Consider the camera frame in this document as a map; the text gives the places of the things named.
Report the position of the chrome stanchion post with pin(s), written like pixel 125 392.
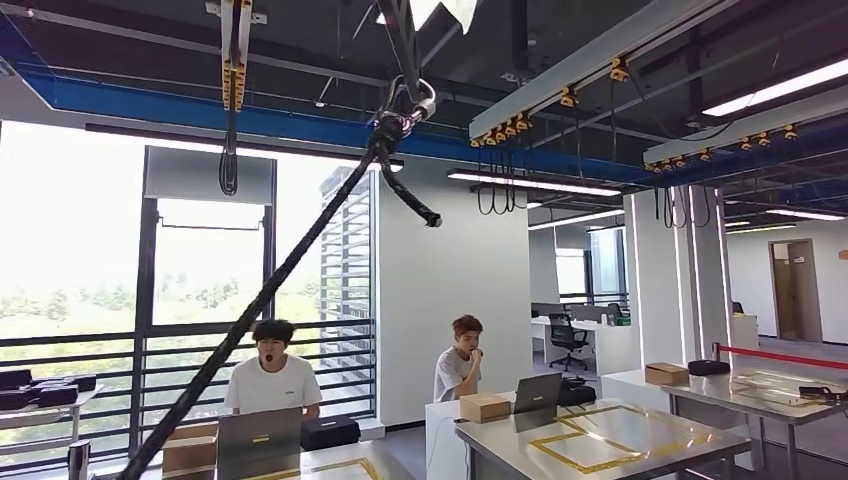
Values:
pixel 716 352
pixel 79 460

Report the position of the black zip case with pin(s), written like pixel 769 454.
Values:
pixel 709 368
pixel 56 395
pixel 14 379
pixel 83 383
pixel 330 434

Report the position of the white cabinet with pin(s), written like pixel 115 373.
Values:
pixel 745 331

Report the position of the black window frame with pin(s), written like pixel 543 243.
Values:
pixel 142 265

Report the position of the metal workbench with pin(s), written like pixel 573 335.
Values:
pixel 394 464
pixel 497 440

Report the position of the white office desk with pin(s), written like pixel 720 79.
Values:
pixel 609 348

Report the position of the white ceiling light panel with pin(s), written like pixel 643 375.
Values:
pixel 458 10

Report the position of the grey laptop yellow sticker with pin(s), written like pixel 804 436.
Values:
pixel 258 450

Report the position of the white table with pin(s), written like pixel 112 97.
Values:
pixel 40 417

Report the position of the white ceiling light strip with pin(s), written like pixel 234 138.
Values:
pixel 762 228
pixel 530 182
pixel 805 214
pixel 782 89
pixel 576 220

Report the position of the person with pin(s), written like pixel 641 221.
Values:
pixel 272 387
pixel 450 374

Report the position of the white workbench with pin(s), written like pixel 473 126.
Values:
pixel 440 437
pixel 623 391

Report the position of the dark balcony railing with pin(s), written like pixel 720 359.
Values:
pixel 66 341

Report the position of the brown wooden door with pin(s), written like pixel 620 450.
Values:
pixel 805 291

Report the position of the black bag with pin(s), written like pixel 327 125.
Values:
pixel 578 394

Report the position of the black flat device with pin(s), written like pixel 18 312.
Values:
pixel 825 393

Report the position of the grey roller blind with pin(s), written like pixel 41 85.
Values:
pixel 208 175

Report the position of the black office chair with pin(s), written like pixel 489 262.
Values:
pixel 563 334

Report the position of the grey slatted window guard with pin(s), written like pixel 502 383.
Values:
pixel 348 265

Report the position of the yellow table tape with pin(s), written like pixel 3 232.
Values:
pixel 768 397
pixel 563 464

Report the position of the metal table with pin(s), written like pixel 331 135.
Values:
pixel 715 394

